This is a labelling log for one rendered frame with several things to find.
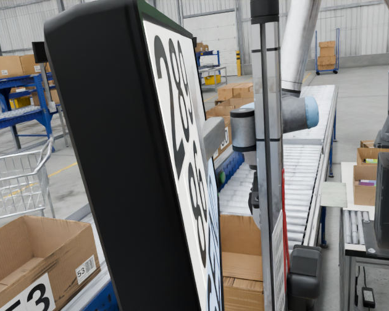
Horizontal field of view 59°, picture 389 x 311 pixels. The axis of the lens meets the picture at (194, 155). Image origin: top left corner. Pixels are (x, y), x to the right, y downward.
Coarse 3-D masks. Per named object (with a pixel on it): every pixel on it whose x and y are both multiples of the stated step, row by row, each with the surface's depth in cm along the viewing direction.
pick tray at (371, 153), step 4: (360, 148) 209; (364, 148) 208; (368, 148) 208; (372, 148) 207; (376, 148) 206; (360, 152) 210; (364, 152) 209; (368, 152) 208; (372, 152) 208; (376, 152) 207; (360, 156) 211; (364, 156) 210; (368, 156) 209; (372, 156) 208; (376, 156) 208; (360, 160) 190; (360, 164) 190; (364, 164) 185; (368, 164) 184; (372, 164) 183; (376, 164) 183
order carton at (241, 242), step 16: (224, 224) 131; (240, 224) 128; (224, 240) 133; (240, 240) 131; (256, 240) 128; (224, 256) 132; (240, 256) 131; (256, 256) 130; (224, 272) 122; (240, 272) 121; (256, 272) 120; (224, 288) 92; (240, 288) 90; (256, 288) 113; (224, 304) 93; (240, 304) 91; (256, 304) 90
